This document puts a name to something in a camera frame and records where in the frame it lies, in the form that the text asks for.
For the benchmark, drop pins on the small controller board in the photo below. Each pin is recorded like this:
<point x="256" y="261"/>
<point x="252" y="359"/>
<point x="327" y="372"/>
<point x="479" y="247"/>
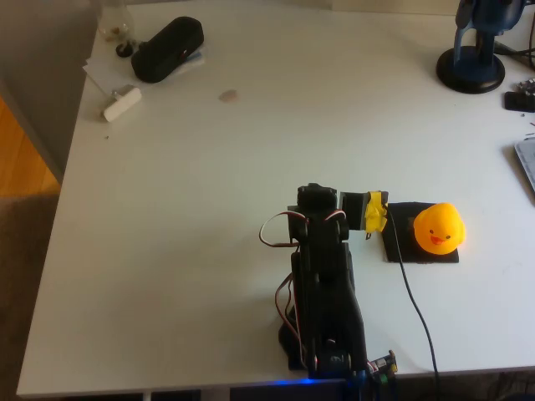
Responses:
<point x="382" y="364"/>

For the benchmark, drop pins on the grey laptop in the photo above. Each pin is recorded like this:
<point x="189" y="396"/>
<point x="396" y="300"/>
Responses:
<point x="527" y="163"/>

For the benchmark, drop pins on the small grey circuit board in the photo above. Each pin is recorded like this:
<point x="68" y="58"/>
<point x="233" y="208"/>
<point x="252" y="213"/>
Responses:
<point x="526" y="85"/>

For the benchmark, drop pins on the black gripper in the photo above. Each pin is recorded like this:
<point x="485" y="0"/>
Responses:
<point x="302" y="220"/>

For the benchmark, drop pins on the black camera with yellow tape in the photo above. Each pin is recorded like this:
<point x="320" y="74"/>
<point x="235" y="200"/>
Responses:
<point x="353" y="209"/>

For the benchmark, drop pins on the small black device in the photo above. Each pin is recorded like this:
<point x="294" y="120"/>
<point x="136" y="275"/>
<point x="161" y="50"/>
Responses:
<point x="518" y="102"/>

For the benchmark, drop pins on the black foam square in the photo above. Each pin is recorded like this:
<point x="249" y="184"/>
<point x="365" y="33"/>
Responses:
<point x="411" y="255"/>

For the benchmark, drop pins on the small black round cap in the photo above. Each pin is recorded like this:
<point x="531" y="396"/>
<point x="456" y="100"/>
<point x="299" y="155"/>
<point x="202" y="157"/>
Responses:
<point x="124" y="50"/>

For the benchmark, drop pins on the black zip case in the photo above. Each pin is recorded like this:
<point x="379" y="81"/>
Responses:
<point x="167" y="50"/>

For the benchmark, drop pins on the white paper stack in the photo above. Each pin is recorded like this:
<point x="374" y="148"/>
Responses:
<point x="104" y="71"/>

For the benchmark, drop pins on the yellow rubber duck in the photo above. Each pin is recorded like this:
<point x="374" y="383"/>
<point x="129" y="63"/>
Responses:
<point x="439" y="227"/>

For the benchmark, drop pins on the clear glass bottle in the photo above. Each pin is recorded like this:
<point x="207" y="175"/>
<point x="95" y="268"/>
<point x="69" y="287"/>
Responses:
<point x="117" y="29"/>

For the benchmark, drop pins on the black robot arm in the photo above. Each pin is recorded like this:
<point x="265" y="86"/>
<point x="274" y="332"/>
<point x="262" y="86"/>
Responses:
<point x="330" y="292"/>

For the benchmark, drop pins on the white power adapter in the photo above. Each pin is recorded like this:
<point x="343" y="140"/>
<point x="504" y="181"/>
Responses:
<point x="123" y="104"/>

